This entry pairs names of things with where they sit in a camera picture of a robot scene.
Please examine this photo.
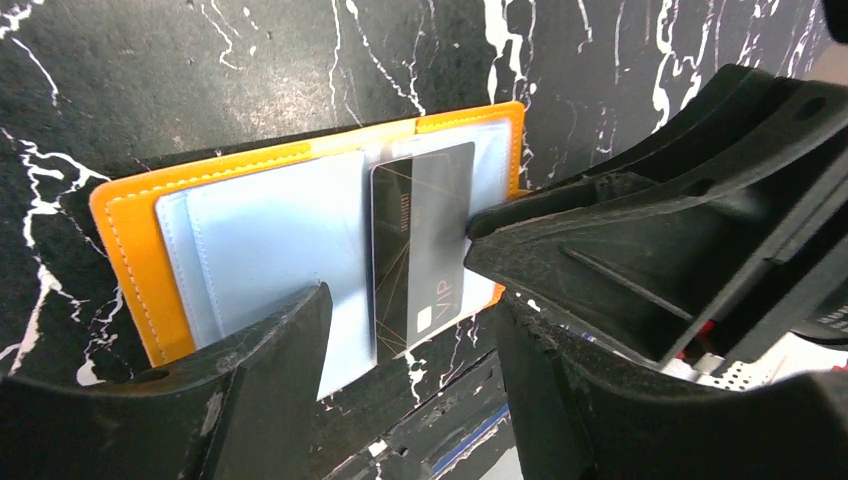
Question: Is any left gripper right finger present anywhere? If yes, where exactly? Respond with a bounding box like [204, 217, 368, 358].
[493, 298, 847, 479]

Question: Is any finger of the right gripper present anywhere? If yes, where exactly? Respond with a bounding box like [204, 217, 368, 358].
[468, 64, 795, 232]
[465, 79, 847, 367]

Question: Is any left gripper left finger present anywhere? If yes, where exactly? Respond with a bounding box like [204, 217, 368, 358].
[1, 284, 333, 479]

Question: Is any orange card holder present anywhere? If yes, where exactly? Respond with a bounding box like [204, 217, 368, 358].
[89, 101, 525, 398]

